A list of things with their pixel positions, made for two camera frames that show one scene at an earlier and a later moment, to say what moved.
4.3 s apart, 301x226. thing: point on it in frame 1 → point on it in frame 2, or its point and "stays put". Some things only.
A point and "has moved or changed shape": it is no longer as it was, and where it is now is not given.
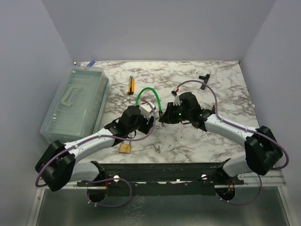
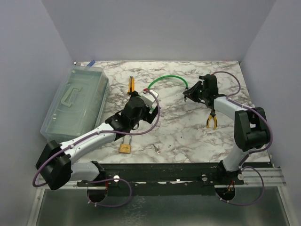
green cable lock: (146, 88) has moved or changed shape
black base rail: (192, 179) stays put
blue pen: (91, 63) stays put
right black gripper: (168, 116) → (192, 93)
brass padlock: (125, 148) stays put
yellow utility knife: (131, 84) stays put
